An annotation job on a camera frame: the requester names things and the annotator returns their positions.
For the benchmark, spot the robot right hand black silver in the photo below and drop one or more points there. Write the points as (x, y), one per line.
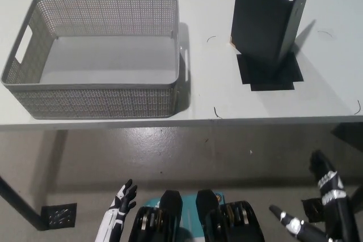
(333, 193)

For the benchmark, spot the black ribbed robot body block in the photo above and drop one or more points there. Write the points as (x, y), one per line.
(167, 208)
(210, 208)

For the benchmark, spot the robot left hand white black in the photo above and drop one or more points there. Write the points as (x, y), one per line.
(124, 198)

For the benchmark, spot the grey perforated plastic basket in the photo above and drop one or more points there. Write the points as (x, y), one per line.
(85, 100)

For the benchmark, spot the black metal table leg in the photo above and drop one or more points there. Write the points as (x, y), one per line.
(21, 201)

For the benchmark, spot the black tape patch on table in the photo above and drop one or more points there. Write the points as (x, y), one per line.
(269, 84)

